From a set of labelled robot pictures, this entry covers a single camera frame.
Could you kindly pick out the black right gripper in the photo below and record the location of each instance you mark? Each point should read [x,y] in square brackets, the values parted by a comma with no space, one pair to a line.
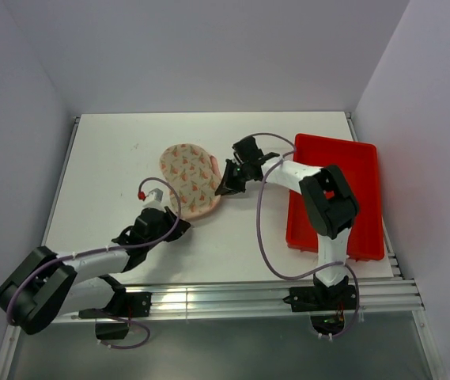
[229,184]

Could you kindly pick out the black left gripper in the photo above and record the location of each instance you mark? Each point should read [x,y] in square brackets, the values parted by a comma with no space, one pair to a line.
[182,226]

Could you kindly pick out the pink mesh laundry bag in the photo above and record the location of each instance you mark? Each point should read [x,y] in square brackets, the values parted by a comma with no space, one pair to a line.
[194,176]

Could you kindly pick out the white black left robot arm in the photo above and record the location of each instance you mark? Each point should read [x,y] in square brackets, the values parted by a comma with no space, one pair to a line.
[47,284]

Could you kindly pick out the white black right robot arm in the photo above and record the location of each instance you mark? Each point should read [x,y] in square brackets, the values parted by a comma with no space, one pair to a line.
[329,202]

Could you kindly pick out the red plastic tray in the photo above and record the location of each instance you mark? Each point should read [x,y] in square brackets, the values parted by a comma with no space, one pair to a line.
[359,164]

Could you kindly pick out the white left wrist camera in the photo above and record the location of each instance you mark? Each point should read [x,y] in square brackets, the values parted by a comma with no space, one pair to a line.
[152,199]

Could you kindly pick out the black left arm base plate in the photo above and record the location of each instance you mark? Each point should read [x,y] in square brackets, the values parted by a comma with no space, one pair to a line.
[119,318]

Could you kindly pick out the aluminium rail frame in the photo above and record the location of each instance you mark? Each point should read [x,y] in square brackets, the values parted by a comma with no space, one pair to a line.
[209,318]

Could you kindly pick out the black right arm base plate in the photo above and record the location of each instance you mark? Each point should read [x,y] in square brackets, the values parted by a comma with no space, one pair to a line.
[319,299]

